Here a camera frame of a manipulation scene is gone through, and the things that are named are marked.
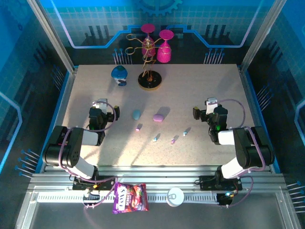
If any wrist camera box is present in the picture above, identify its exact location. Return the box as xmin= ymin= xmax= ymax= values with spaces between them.
xmin=205 ymin=97 xmax=219 ymax=115
xmin=96 ymin=98 xmax=109 ymax=114

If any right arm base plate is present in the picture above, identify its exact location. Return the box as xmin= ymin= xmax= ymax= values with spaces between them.
xmin=199 ymin=175 xmax=243 ymax=191

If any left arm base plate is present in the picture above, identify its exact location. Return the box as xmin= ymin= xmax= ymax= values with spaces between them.
xmin=71 ymin=175 xmax=116 ymax=191

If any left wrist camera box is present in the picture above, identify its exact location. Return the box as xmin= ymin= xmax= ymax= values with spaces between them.
xmin=96 ymin=98 xmax=109 ymax=114

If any blue cup on stand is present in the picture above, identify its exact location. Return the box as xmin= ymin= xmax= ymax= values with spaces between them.
xmin=111 ymin=65 xmax=128 ymax=87

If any white slotted cable duct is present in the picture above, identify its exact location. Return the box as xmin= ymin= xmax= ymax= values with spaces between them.
xmin=37 ymin=193 xmax=221 ymax=204

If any gold wire glass rack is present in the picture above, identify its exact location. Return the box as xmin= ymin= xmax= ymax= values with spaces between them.
xmin=125 ymin=33 xmax=172 ymax=91

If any aluminium frame beam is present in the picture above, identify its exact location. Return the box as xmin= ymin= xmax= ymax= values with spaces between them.
xmin=26 ymin=166 xmax=290 ymax=203

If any aluminium frame post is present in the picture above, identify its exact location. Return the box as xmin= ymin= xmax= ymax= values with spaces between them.
xmin=26 ymin=0 xmax=78 ymax=73
xmin=239 ymin=0 xmax=288 ymax=70

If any aluminium side rail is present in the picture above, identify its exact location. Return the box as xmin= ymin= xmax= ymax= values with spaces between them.
xmin=39 ymin=68 xmax=78 ymax=174
xmin=238 ymin=64 xmax=281 ymax=174

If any silver tin can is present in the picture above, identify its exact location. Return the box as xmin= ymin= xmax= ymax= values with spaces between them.
xmin=166 ymin=187 xmax=185 ymax=208

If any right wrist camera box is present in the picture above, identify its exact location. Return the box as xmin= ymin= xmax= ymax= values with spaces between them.
xmin=205 ymin=97 xmax=219 ymax=115

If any purple candy bag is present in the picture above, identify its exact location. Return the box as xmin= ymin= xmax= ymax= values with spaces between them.
xmin=112 ymin=182 xmax=150 ymax=215

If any pink wine glass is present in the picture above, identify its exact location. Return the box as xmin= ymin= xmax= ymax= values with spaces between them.
xmin=140 ymin=23 xmax=157 ymax=57
xmin=156 ymin=30 xmax=174 ymax=64

